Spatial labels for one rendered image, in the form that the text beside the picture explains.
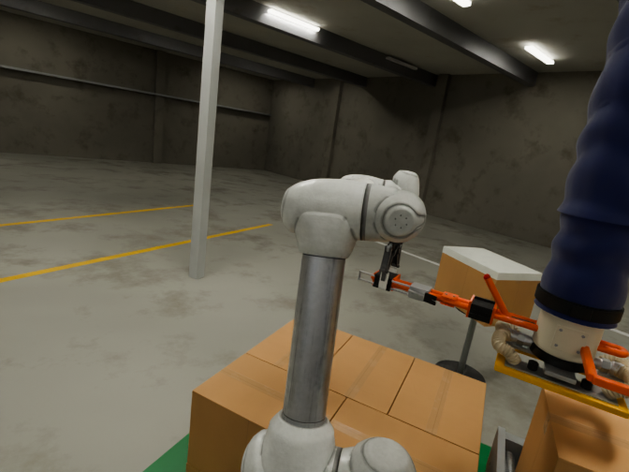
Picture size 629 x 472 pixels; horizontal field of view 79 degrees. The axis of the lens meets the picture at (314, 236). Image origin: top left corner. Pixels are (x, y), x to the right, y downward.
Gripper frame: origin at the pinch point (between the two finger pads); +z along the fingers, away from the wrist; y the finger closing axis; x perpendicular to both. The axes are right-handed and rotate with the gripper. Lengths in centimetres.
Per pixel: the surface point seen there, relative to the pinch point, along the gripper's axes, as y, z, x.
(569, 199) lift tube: -3, -41, -49
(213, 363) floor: 53, 123, 133
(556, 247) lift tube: -4, -27, -50
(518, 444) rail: 31, 63, -59
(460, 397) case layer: 55, 68, -32
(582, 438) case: -6, 28, -70
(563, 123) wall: 938, -160, -51
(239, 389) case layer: -14, 68, 55
